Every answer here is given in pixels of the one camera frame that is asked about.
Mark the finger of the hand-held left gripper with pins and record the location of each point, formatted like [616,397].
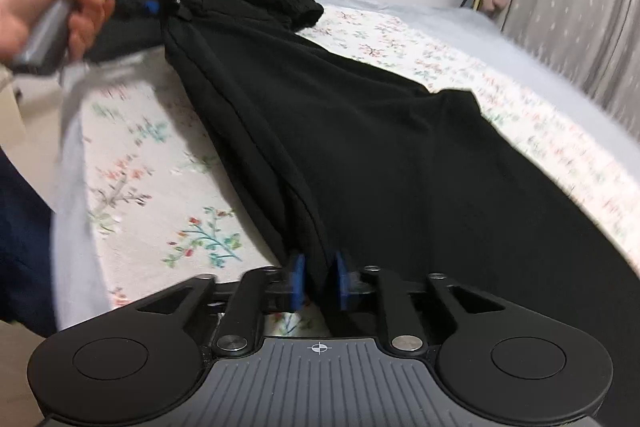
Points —
[150,8]

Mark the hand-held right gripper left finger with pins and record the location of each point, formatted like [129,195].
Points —
[297,279]

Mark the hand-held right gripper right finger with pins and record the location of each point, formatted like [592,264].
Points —
[342,279]

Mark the person's left hand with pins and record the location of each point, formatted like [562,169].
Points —
[30,2]

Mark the floral bed mat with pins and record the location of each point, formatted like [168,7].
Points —
[165,167]

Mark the person's dark blue clothing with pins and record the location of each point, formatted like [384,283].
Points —
[20,232]

